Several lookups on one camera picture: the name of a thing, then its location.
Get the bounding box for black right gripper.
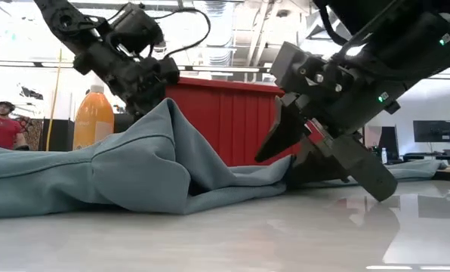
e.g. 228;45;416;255
254;63;411;203

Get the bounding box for grey-green trousers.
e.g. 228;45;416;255
0;97;449;220

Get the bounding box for red plastic laundry bin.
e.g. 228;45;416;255
164;76;305;167

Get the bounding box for black screen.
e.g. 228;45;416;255
113;112;135;134

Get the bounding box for orange spray bottle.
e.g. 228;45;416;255
72;84;116;151

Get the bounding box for dark slim monitor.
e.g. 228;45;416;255
378;125;400;162

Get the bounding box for black floor cabinet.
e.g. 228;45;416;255
42;119;76;152

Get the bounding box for black office desk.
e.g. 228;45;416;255
402;150;450;166

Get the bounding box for black computer monitor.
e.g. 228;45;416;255
412;119;450;144

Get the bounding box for colourful patterned fabric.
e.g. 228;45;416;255
19;116;45;151

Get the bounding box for person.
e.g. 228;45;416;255
0;100;30;151

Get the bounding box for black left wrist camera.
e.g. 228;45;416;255
109;2;165;56

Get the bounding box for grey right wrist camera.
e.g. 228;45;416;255
269;41;326;97

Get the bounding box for yellow cable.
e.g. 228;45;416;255
45;48;63;152

